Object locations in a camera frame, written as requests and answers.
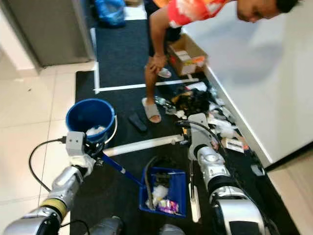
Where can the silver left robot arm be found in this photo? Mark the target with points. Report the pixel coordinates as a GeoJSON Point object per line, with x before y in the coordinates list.
{"type": "Point", "coordinates": [66, 186]}

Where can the blue plastic bag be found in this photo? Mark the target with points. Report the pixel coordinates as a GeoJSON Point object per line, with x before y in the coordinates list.
{"type": "Point", "coordinates": [110, 12]}

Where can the brown cardboard box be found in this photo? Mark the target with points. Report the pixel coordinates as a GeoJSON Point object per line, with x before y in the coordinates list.
{"type": "Point", "coordinates": [186, 54]}

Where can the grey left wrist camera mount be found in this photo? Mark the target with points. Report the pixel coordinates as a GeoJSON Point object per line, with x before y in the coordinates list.
{"type": "Point", "coordinates": [76, 144]}

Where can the clear plastic bottle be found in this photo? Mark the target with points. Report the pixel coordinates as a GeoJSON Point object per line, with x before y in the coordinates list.
{"type": "Point", "coordinates": [164, 102]}

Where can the white printed packet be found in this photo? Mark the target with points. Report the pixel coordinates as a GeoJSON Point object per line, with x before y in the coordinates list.
{"type": "Point", "coordinates": [234, 145]}

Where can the grey robot leg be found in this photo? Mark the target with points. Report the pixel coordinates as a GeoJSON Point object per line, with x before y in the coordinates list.
{"type": "Point", "coordinates": [107, 226]}
{"type": "Point", "coordinates": [171, 230]}

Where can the black slipper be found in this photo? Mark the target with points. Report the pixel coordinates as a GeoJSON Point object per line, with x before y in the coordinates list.
{"type": "Point", "coordinates": [138, 122]}

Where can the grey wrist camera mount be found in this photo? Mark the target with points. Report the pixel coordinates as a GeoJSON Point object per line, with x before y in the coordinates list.
{"type": "Point", "coordinates": [76, 144]}
{"type": "Point", "coordinates": [198, 129]}

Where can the grey robot left leg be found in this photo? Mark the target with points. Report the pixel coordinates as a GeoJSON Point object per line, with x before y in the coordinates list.
{"type": "Point", "coordinates": [107, 226]}

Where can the person in orange shirt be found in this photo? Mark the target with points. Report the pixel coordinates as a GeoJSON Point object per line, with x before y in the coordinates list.
{"type": "Point", "coordinates": [156, 39]}

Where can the pink foil wrapper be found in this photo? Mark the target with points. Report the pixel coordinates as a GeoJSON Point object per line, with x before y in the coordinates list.
{"type": "Point", "coordinates": [168, 206]}

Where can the white crumpled paper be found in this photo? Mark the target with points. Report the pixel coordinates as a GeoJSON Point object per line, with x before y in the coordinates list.
{"type": "Point", "coordinates": [97, 130]}
{"type": "Point", "coordinates": [157, 193]}

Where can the grey robot right leg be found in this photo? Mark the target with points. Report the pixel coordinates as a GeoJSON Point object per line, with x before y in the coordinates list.
{"type": "Point", "coordinates": [171, 230]}

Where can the black plastic rubbish bag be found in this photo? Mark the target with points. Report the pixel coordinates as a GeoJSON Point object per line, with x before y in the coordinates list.
{"type": "Point", "coordinates": [190, 100]}

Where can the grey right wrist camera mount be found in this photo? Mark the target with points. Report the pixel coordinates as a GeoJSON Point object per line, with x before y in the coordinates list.
{"type": "Point", "coordinates": [198, 129]}

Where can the blue plastic bucket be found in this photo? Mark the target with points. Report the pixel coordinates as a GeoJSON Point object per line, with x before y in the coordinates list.
{"type": "Point", "coordinates": [78, 117]}

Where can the grey door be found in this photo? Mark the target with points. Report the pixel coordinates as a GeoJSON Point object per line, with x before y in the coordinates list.
{"type": "Point", "coordinates": [49, 29]}

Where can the large black floor mat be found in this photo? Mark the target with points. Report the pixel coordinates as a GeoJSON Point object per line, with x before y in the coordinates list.
{"type": "Point", "coordinates": [122, 105]}

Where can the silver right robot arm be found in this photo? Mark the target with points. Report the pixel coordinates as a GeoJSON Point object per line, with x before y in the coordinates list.
{"type": "Point", "coordinates": [212, 164]}

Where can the dark taped floor mat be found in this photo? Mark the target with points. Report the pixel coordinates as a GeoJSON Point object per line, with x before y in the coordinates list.
{"type": "Point", "coordinates": [120, 49]}

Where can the white paper sheet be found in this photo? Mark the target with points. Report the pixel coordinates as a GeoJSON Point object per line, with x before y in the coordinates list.
{"type": "Point", "coordinates": [198, 86]}

